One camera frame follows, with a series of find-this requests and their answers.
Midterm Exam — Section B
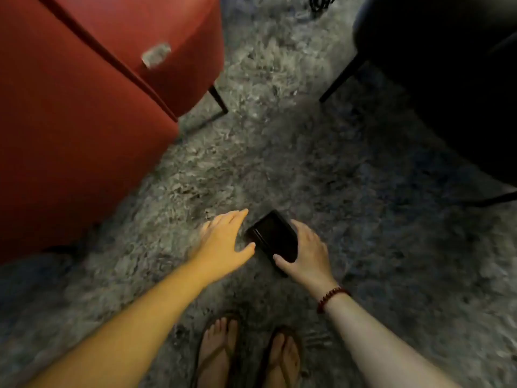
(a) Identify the person's right hand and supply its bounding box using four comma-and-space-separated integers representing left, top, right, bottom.
273, 219, 339, 300

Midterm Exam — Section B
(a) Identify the person's left hand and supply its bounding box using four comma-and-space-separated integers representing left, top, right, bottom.
188, 208, 257, 286

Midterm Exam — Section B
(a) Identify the black plastic tray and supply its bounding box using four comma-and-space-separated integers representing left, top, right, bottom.
245, 210, 299, 278

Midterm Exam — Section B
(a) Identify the person's right forearm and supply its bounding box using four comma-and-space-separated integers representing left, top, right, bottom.
319, 293, 461, 388

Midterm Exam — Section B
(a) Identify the person's right foot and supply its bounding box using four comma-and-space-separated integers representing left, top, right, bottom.
261, 333, 302, 388

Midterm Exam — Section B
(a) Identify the person's foot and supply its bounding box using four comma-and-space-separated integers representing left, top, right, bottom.
261, 333, 302, 388
195, 317, 240, 388

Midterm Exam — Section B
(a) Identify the person's left foot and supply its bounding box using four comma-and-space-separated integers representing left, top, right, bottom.
195, 317, 240, 388

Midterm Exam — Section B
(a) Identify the red leather armchair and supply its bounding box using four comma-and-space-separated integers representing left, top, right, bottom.
0, 0, 230, 264

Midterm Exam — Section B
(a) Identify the brown left sandal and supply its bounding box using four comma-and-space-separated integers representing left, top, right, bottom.
190, 313, 243, 388

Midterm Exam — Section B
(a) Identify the brown sandal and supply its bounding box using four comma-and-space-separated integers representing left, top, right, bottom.
190, 313, 243, 388
255, 325, 304, 388

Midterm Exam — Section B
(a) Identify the brown right sandal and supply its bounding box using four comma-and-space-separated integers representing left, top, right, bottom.
255, 325, 304, 388

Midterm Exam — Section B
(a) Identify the red bead bracelet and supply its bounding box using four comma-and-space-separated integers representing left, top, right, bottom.
316, 286, 351, 315

